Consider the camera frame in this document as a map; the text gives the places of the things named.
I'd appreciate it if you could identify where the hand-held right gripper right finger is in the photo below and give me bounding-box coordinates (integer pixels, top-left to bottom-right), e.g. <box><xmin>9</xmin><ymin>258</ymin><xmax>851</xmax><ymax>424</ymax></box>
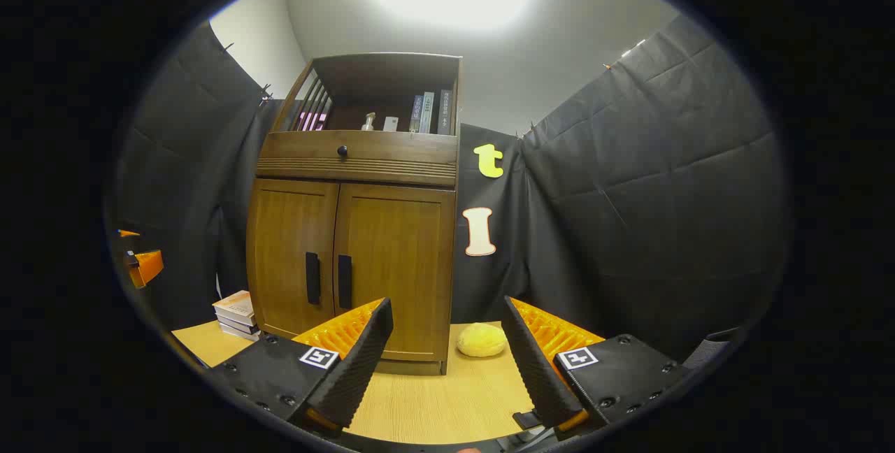
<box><xmin>501</xmin><ymin>296</ymin><xmax>693</xmax><ymax>441</ymax></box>

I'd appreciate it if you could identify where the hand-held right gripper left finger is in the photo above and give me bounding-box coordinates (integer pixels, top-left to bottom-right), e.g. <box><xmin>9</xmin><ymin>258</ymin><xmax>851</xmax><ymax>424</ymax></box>
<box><xmin>206</xmin><ymin>297</ymin><xmax>394</xmax><ymax>438</ymax></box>

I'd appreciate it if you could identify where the wooden shoe cabinet door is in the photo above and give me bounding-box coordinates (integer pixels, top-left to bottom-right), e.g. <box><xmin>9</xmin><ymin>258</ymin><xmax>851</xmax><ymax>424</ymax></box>
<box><xmin>333</xmin><ymin>183</ymin><xmax>457</xmax><ymax>362</ymax></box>
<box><xmin>248</xmin><ymin>178</ymin><xmax>341</xmax><ymax>339</ymax></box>

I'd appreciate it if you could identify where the wooden double-door shoe cabinet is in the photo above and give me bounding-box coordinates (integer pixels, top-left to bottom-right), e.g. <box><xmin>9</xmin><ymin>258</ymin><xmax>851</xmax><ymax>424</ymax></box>
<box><xmin>246</xmin><ymin>52</ymin><xmax>464</xmax><ymax>377</ymax></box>

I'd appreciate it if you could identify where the yellow round plush toy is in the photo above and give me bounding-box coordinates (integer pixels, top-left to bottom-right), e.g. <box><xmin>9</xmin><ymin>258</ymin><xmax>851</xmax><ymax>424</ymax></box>
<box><xmin>457</xmin><ymin>322</ymin><xmax>508</xmax><ymax>358</ymax></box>

